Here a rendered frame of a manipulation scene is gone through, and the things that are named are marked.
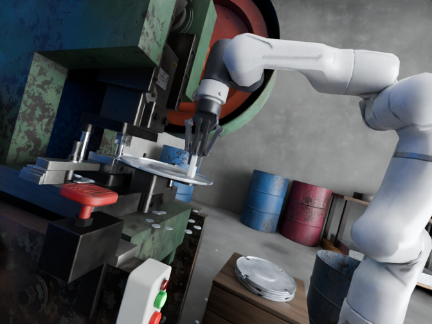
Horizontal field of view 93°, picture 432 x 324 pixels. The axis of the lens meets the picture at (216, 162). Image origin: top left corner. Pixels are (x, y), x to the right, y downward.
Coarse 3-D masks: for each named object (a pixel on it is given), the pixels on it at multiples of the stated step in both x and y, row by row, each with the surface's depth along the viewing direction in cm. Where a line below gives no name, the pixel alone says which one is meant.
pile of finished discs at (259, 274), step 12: (240, 264) 103; (252, 264) 106; (264, 264) 110; (240, 276) 94; (252, 276) 94; (264, 276) 96; (276, 276) 99; (288, 276) 103; (252, 288) 89; (264, 288) 87; (276, 288) 90; (288, 288) 92; (276, 300) 86; (288, 300) 89
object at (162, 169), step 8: (128, 160) 59; (136, 160) 65; (144, 160) 71; (152, 160) 76; (144, 168) 51; (152, 168) 57; (160, 168) 59; (168, 168) 63; (176, 168) 70; (168, 176) 51; (176, 176) 56; (184, 176) 62; (200, 176) 75; (208, 184) 60
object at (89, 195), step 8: (64, 184) 31; (72, 184) 32; (80, 184) 33; (88, 184) 34; (64, 192) 29; (72, 192) 29; (80, 192) 29; (88, 192) 30; (96, 192) 31; (104, 192) 32; (112, 192) 33; (72, 200) 29; (80, 200) 29; (88, 200) 29; (96, 200) 29; (104, 200) 30; (112, 200) 32; (80, 208) 31; (88, 208) 32; (80, 216) 31; (88, 216) 32
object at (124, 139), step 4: (116, 136) 67; (120, 136) 67; (124, 136) 67; (128, 136) 68; (116, 140) 67; (120, 140) 67; (124, 140) 68; (128, 140) 68; (120, 144) 67; (124, 144) 67; (128, 144) 69
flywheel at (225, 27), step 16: (224, 0) 100; (240, 0) 97; (224, 16) 102; (240, 16) 100; (256, 16) 95; (224, 32) 102; (240, 32) 100; (256, 32) 95; (208, 48) 101; (240, 96) 95; (176, 112) 101; (192, 112) 103; (224, 112) 96; (240, 112) 103; (192, 128) 103
